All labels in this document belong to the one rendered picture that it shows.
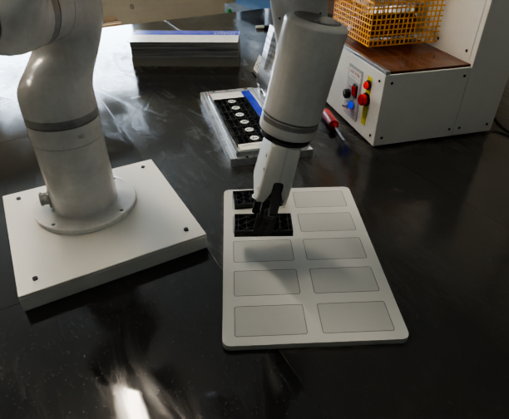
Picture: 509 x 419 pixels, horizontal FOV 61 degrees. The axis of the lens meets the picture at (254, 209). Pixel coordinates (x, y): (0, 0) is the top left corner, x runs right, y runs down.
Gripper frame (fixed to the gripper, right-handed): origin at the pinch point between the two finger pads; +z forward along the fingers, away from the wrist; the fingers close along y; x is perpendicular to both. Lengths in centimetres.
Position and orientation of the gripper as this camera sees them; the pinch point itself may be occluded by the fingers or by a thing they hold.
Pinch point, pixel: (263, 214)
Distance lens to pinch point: 72.6
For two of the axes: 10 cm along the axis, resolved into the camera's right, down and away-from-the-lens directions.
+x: 9.8, 1.6, 1.4
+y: 0.2, 5.9, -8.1
